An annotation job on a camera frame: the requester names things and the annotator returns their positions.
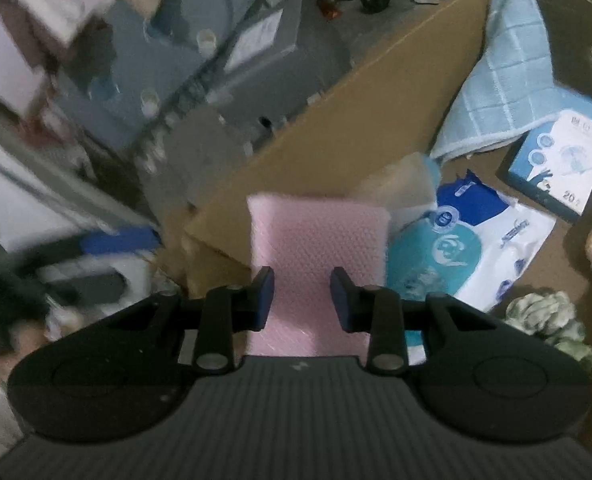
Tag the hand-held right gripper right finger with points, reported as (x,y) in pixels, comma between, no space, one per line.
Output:
(341,301)

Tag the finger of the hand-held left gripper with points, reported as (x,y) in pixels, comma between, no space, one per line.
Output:
(120,241)
(85,287)

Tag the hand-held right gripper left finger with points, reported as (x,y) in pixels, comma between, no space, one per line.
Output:
(263,295)

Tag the clear packet of cotton swabs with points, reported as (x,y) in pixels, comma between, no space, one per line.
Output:
(401,180)

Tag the white blue wipes pack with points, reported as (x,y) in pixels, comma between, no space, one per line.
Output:
(466,245)

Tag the brown cardboard box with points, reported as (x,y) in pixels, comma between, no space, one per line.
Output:
(356,110)

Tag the blue white box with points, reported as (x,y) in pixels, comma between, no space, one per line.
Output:
(561,155)

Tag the light blue towel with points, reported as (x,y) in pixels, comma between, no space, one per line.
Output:
(506,70)

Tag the grey blue panel with circles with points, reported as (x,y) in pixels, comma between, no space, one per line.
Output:
(145,50)

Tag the grey storage box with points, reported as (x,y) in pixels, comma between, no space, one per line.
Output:
(281,60)

